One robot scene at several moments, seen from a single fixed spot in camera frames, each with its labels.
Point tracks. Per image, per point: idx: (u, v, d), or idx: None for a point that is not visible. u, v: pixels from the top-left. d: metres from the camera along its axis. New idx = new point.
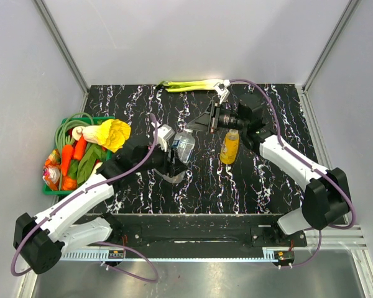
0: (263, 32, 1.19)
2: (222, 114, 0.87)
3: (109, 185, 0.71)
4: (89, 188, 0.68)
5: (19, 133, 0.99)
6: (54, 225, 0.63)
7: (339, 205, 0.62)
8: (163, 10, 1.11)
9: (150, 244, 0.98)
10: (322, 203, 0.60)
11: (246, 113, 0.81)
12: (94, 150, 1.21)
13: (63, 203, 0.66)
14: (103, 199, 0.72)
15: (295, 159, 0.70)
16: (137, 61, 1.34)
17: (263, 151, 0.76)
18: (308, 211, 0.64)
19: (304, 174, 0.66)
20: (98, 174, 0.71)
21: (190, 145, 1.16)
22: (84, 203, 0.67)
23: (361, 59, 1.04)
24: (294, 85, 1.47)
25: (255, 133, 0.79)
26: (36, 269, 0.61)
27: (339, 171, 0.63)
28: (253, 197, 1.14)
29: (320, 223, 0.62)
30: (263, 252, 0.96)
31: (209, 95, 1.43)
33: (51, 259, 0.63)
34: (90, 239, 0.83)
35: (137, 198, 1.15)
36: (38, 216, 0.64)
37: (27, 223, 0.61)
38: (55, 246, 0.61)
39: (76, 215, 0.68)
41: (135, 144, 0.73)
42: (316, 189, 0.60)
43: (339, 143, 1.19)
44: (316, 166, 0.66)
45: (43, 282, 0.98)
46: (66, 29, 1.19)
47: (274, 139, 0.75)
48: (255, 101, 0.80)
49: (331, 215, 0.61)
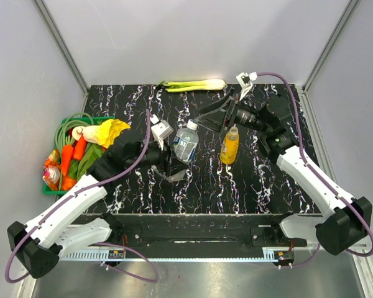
0: (263, 31, 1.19)
2: (240, 110, 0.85)
3: (101, 187, 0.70)
4: (78, 192, 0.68)
5: (19, 133, 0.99)
6: (43, 233, 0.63)
7: (357, 231, 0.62)
8: (163, 10, 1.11)
9: (150, 244, 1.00)
10: (344, 234, 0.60)
11: (270, 118, 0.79)
12: (94, 150, 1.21)
13: (52, 210, 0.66)
14: (97, 200, 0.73)
15: (319, 182, 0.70)
16: (137, 61, 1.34)
17: (281, 162, 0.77)
18: (324, 237, 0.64)
19: (329, 201, 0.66)
20: (87, 175, 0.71)
21: (192, 144, 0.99)
22: (74, 207, 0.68)
23: (362, 59, 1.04)
24: (294, 85, 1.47)
25: (275, 141, 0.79)
26: (35, 274, 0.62)
27: (364, 200, 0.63)
28: (253, 197, 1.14)
29: (337, 250, 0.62)
30: (263, 252, 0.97)
31: (209, 95, 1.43)
33: (48, 263, 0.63)
34: (89, 241, 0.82)
35: (137, 198, 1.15)
36: (28, 225, 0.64)
37: (18, 232, 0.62)
38: (48, 251, 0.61)
39: (68, 221, 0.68)
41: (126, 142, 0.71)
42: (340, 220, 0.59)
43: (339, 143, 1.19)
44: (342, 194, 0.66)
45: (43, 281, 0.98)
46: (66, 30, 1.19)
47: (296, 153, 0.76)
48: (283, 108, 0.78)
49: (347, 242, 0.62)
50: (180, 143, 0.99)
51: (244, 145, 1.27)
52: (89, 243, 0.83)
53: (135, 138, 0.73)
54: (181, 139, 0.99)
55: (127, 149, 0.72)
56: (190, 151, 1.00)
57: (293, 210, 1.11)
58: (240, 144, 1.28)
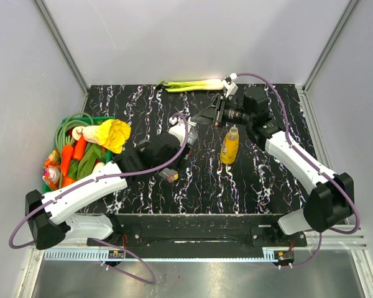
0: (263, 32, 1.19)
2: (226, 108, 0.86)
3: (122, 178, 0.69)
4: (99, 177, 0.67)
5: (19, 133, 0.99)
6: (56, 210, 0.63)
7: (341, 208, 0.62)
8: (163, 10, 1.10)
9: (150, 244, 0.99)
10: (327, 208, 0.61)
11: (250, 105, 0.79)
12: (94, 150, 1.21)
13: (70, 189, 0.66)
14: (117, 190, 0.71)
15: (303, 161, 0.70)
16: (136, 61, 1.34)
17: (270, 147, 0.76)
18: (310, 213, 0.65)
19: (311, 177, 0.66)
20: (113, 164, 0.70)
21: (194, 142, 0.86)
22: (92, 192, 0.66)
23: (361, 59, 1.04)
24: (294, 85, 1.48)
25: (263, 127, 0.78)
26: (38, 246, 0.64)
27: (346, 176, 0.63)
28: (253, 197, 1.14)
29: (322, 226, 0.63)
30: (263, 252, 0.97)
31: (209, 95, 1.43)
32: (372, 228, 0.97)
33: (53, 238, 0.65)
34: (91, 234, 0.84)
35: (137, 198, 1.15)
36: (45, 197, 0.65)
37: (34, 201, 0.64)
38: (55, 228, 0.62)
39: (82, 203, 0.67)
41: (165, 142, 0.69)
42: (322, 193, 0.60)
43: (339, 142, 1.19)
44: (324, 169, 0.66)
45: (43, 281, 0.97)
46: (66, 30, 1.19)
47: (281, 136, 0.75)
48: (260, 92, 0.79)
49: (332, 219, 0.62)
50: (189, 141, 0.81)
51: (244, 145, 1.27)
52: (90, 237, 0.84)
53: (176, 143, 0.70)
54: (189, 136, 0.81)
55: (164, 149, 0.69)
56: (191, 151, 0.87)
57: (293, 210, 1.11)
58: (240, 144, 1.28)
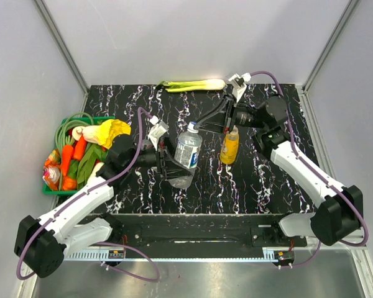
0: (263, 31, 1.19)
2: (239, 112, 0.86)
3: (110, 187, 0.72)
4: (90, 189, 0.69)
5: (19, 133, 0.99)
6: (58, 226, 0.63)
7: (350, 221, 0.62)
8: (162, 10, 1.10)
9: (150, 244, 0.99)
10: (336, 222, 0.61)
11: (268, 119, 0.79)
12: (94, 150, 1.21)
13: (65, 205, 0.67)
14: (104, 201, 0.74)
15: (311, 174, 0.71)
16: (136, 60, 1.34)
17: (275, 157, 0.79)
18: (319, 228, 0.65)
19: (320, 190, 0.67)
20: (98, 177, 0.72)
21: (190, 148, 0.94)
22: (87, 203, 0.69)
23: (362, 58, 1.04)
24: (294, 85, 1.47)
25: (268, 137, 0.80)
26: (40, 272, 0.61)
27: (354, 189, 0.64)
28: (253, 197, 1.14)
29: (331, 241, 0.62)
30: (263, 252, 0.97)
31: (209, 95, 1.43)
32: (372, 228, 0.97)
33: (54, 262, 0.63)
34: (91, 239, 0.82)
35: (137, 198, 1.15)
36: (41, 218, 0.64)
37: (31, 225, 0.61)
38: (59, 247, 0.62)
39: (79, 216, 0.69)
41: (119, 151, 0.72)
42: (331, 207, 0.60)
43: (339, 142, 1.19)
44: (332, 182, 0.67)
45: (43, 280, 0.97)
46: (66, 30, 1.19)
47: (287, 146, 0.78)
48: (282, 109, 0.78)
49: (340, 233, 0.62)
50: (179, 147, 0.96)
51: (244, 145, 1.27)
52: (90, 243, 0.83)
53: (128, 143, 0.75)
54: (180, 143, 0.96)
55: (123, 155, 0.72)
56: (190, 155, 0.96)
57: (293, 210, 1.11)
58: (240, 144, 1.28)
